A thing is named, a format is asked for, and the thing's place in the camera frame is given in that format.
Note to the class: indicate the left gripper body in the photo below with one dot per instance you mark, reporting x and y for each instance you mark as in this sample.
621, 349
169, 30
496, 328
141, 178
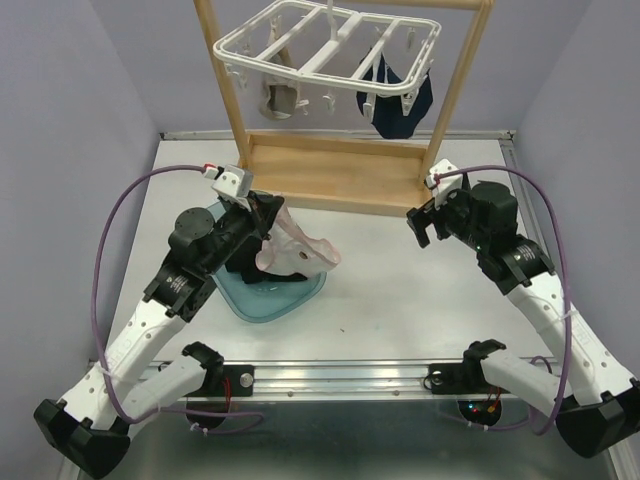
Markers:
235, 225

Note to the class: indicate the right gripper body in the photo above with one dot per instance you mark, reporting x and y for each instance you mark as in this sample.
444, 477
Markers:
453, 216

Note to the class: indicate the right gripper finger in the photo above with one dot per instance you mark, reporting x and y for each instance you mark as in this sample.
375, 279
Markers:
430, 206
419, 220

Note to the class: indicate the black underwear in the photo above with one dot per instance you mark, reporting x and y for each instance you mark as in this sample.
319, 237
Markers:
243, 263

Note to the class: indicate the white pink underwear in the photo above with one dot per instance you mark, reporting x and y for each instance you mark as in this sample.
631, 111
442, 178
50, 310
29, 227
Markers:
289, 250

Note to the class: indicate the navy blue underwear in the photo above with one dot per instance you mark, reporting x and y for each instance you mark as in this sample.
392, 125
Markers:
385, 113

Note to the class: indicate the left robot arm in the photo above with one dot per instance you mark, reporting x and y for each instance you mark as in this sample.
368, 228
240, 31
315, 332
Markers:
91, 423

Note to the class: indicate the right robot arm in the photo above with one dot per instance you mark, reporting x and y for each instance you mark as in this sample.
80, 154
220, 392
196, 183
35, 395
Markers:
595, 402

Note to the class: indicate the grey underwear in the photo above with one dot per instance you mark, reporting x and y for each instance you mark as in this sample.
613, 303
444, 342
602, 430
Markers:
279, 98

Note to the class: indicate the wooden rack stand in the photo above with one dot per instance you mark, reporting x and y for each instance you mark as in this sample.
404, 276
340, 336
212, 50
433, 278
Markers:
334, 173

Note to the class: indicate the teal plastic basin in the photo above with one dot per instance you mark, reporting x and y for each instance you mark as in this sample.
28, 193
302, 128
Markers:
267, 301

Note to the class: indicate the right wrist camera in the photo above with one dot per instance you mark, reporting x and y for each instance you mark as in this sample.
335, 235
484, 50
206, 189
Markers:
442, 179

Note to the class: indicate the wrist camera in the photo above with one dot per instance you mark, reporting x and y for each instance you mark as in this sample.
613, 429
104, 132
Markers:
230, 182
442, 179

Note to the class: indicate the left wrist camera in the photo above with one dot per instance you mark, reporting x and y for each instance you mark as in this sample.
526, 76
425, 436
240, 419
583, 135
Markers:
230, 182

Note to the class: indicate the white clip hanger frame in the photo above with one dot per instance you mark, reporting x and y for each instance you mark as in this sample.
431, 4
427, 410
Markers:
245, 48

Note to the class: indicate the aluminium rail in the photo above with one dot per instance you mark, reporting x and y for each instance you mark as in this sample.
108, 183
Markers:
325, 377

